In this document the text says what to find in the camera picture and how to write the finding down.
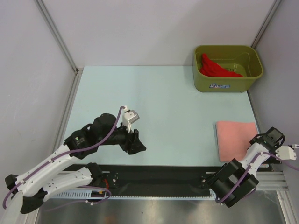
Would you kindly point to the aluminium corner post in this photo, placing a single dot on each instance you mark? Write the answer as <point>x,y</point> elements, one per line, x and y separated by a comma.
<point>265,24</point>
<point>57,36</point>

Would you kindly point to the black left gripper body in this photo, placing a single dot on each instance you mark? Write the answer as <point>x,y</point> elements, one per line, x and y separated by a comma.
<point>121,136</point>

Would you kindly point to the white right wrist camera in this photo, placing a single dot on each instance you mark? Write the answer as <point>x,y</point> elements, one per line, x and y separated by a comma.
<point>287,152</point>

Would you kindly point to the aluminium front frame rail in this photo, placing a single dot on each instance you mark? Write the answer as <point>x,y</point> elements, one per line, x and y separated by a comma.
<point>271,181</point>

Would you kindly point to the red t shirt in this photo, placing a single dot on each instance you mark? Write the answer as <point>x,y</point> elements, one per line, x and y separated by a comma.
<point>211,69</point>

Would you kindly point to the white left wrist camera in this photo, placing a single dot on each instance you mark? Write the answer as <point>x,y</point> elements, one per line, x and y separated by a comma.
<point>128,118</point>

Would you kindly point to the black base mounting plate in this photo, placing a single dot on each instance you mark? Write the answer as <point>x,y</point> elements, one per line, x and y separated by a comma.
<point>155,181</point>

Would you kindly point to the right aluminium corner post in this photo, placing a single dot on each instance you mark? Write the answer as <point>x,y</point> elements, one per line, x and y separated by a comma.
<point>265,24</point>

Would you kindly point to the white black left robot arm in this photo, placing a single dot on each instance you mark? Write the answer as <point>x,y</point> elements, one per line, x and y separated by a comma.
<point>40,183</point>

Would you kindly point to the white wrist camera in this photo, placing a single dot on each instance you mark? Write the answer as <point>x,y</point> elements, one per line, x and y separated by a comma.
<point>287,152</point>
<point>128,118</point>

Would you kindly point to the olive green plastic bin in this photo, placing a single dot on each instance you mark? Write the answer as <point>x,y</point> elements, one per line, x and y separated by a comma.
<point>241,59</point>

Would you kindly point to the white slotted cable duct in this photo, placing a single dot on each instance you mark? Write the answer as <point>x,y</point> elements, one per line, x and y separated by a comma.
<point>81,194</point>

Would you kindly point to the pink t shirt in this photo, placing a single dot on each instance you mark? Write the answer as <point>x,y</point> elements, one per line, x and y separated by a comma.
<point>233,139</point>

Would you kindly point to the left aluminium corner post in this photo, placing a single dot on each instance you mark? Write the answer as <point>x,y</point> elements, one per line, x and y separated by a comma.
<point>57,36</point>

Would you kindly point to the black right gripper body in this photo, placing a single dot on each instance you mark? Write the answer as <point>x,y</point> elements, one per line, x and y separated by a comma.
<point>275,159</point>

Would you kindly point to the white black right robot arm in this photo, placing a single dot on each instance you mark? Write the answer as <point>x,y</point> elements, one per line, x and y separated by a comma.
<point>237,179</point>

